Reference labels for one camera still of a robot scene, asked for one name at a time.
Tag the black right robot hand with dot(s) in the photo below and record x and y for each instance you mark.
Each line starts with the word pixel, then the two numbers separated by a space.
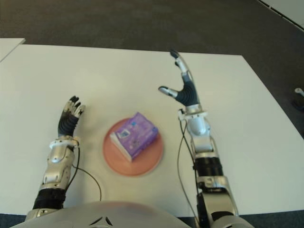
pixel 188 95

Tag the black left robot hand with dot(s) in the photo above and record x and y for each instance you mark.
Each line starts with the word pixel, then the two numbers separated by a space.
pixel 66 123

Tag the purple tissue paper pack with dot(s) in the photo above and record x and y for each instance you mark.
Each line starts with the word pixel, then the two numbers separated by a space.
pixel 136 135

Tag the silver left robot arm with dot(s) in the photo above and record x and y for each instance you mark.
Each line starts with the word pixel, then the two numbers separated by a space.
pixel 57 166

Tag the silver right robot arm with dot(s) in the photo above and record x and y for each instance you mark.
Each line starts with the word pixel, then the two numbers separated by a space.
pixel 204 152

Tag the pink round plate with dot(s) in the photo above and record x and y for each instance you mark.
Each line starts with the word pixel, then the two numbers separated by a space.
pixel 145 166

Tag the white side table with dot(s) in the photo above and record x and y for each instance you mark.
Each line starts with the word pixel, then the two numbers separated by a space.
pixel 8 45

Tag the silver robot torso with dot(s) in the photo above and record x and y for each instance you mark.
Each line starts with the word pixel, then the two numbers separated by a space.
pixel 104 213

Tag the white and black floor object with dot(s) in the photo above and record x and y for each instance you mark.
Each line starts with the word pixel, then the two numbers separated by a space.
pixel 298 90

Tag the white panel with black edge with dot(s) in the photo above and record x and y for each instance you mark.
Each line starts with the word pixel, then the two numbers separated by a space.
pixel 287 9

